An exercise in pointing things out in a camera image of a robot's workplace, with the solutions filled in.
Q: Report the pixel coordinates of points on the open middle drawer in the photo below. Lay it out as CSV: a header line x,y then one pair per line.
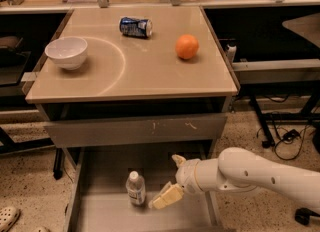
x,y
100,202

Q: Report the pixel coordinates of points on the clear plastic water bottle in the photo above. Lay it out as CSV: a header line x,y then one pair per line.
x,y
135,186

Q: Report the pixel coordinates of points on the blue soda can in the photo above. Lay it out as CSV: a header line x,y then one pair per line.
x,y
133,27

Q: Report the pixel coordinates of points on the black chair caster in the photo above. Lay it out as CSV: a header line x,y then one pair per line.
x,y
303,215

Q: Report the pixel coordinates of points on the orange fruit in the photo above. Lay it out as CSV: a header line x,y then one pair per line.
x,y
186,46

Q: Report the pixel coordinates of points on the white ceramic bowl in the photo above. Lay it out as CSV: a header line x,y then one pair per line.
x,y
67,52

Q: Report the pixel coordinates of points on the white perforated clog shoe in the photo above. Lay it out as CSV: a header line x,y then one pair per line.
x,y
8,216

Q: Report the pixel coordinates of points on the grey drawer cabinet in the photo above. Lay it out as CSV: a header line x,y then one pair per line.
x,y
133,91

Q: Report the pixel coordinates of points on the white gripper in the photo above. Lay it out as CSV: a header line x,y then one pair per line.
x,y
186,177

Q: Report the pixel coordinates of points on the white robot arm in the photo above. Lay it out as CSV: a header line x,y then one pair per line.
x,y
237,170

